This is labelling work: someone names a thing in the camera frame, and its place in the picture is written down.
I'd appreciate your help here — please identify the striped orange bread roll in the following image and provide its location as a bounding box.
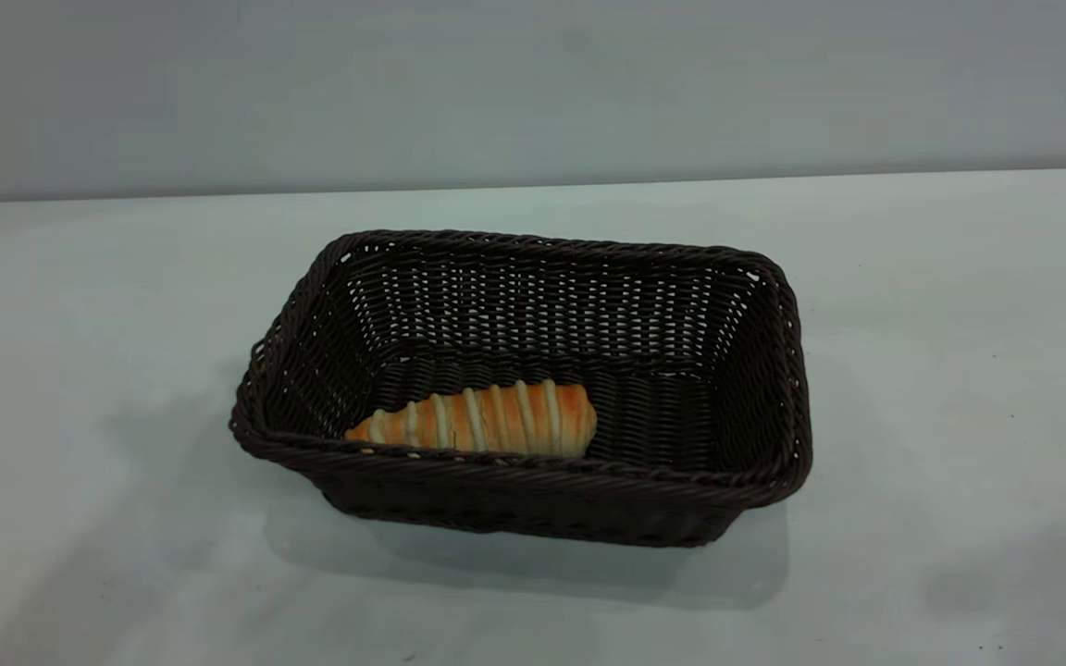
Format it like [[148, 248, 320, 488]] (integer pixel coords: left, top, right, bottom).
[[344, 379, 598, 458]]

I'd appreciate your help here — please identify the dark brown woven basket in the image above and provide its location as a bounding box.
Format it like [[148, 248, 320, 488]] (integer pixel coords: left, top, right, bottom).
[[229, 228, 813, 549]]

